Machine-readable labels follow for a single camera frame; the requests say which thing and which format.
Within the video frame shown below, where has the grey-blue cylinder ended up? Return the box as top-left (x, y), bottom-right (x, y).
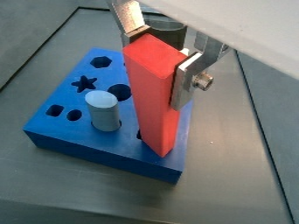
top-left (85, 90), bottom-right (120, 132)

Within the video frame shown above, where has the black curved fixture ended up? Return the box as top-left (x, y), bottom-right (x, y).
top-left (144, 19), bottom-right (187, 51)

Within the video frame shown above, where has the red rectangular block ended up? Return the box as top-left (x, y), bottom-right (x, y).
top-left (123, 34), bottom-right (187, 158)

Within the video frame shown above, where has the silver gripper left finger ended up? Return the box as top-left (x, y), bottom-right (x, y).
top-left (107, 0), bottom-right (151, 46)

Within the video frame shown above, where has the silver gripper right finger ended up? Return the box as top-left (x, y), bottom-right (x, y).
top-left (171, 31), bottom-right (229, 110)

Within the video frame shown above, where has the blue shape sorter board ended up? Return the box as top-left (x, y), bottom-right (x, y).
top-left (23, 48), bottom-right (192, 184)

